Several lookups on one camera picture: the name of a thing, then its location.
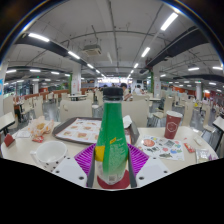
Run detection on green plastic drink bottle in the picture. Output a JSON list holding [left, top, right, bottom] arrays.
[[94, 87, 130, 186]]

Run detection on ceiling air conditioner unit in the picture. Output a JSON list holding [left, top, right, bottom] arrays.
[[82, 44, 103, 57]]

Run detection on white paper receipt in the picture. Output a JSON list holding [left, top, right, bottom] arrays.
[[14, 129, 32, 139]]

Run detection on beige dining table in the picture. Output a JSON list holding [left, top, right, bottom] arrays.
[[212, 115, 224, 153], [0, 112, 16, 136]]

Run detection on small red food packet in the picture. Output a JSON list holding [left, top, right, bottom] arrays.
[[32, 135, 45, 144]]

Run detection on red paper cup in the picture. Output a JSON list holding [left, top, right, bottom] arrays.
[[163, 110, 184, 140]]

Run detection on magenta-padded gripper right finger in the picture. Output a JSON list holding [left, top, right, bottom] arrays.
[[127, 143, 174, 189]]

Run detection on beige canteen chairs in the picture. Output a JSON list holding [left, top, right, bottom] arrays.
[[3, 89, 224, 134]]

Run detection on white polka dot mug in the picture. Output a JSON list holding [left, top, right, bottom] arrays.
[[29, 140, 69, 173]]

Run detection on brown food tray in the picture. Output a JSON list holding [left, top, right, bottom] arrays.
[[52, 116, 141, 146]]

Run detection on clear plastic packet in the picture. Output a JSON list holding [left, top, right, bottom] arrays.
[[195, 148, 211, 164]]

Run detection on white crumpled napkin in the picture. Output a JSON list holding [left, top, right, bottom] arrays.
[[122, 114, 134, 129]]

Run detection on person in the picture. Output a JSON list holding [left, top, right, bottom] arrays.
[[133, 84, 143, 95], [119, 82, 133, 102]]

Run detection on colourful printed paper leaflet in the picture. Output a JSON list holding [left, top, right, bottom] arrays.
[[137, 134, 185, 162]]

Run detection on red sauce packet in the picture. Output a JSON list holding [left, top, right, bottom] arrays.
[[183, 142, 196, 154]]

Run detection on ceiling strip lights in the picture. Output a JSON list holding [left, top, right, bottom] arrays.
[[4, 12, 224, 88]]

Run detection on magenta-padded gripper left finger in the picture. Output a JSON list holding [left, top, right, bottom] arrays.
[[52, 143, 98, 189]]

